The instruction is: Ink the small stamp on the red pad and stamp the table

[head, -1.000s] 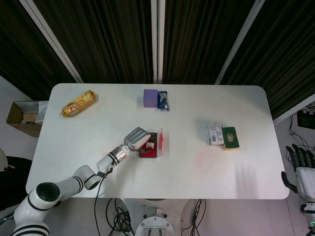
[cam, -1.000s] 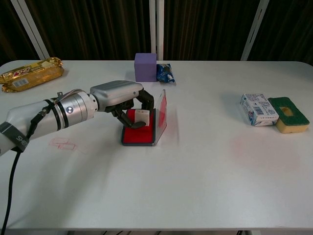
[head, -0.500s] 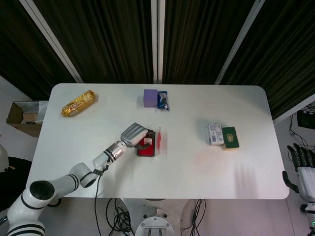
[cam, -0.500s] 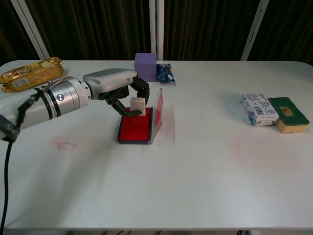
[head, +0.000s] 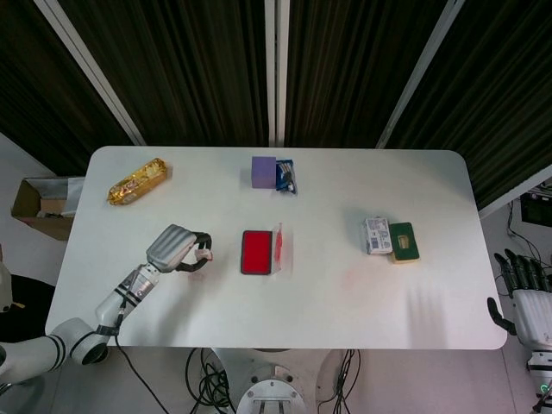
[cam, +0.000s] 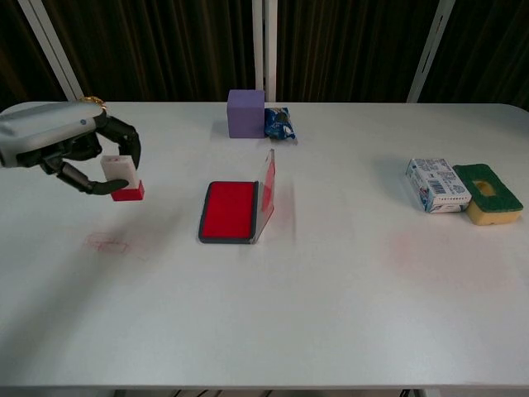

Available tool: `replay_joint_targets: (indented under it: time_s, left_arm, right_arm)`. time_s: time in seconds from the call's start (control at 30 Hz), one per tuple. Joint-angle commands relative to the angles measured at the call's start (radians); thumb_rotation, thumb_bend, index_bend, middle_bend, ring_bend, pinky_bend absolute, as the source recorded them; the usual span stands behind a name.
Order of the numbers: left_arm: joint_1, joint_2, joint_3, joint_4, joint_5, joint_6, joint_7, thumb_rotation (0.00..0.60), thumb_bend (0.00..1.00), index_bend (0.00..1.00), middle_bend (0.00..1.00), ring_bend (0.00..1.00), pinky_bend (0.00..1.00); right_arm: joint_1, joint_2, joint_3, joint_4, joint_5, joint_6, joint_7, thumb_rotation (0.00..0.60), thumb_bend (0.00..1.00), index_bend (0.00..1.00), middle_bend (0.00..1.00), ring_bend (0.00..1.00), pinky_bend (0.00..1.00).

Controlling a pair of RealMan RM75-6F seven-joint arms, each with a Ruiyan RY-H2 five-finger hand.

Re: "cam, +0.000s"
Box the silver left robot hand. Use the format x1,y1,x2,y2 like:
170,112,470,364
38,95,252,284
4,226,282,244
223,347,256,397
0,100,144,195

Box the small red white item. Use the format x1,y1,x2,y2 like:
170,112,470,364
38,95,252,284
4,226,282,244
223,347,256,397
100,154,147,203

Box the gold foil snack package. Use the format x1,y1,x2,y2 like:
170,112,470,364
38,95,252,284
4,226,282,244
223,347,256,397
79,95,110,111

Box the dark pleated curtain panel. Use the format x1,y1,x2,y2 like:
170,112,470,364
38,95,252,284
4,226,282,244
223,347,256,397
43,0,258,103
274,0,435,103

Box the purple foam cube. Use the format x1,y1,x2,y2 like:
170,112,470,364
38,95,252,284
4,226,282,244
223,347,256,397
226,88,266,140

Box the red ink pad clear lid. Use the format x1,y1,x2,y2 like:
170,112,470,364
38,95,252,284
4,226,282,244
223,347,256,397
197,148,278,246

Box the blue cookie snack packet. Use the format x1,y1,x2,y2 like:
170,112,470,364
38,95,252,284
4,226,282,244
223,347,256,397
263,106,299,146

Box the white blue printed carton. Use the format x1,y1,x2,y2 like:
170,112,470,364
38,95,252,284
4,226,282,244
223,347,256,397
404,156,474,215

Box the green yellow scrubbing sponge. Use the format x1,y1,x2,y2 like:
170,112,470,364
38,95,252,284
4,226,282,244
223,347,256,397
451,163,526,227

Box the white slanted frame post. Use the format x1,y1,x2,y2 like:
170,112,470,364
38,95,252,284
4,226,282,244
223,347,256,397
17,0,84,103
406,0,456,103

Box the white double upright frame post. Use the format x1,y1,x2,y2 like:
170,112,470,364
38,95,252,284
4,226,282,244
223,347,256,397
251,0,279,103

